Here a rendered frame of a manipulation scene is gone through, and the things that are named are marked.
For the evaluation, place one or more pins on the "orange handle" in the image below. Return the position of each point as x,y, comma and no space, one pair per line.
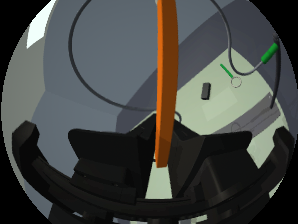
167,67

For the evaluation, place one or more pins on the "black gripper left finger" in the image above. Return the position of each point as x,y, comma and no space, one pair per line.
134,151

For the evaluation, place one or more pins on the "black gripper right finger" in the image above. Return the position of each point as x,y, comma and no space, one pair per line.
188,151

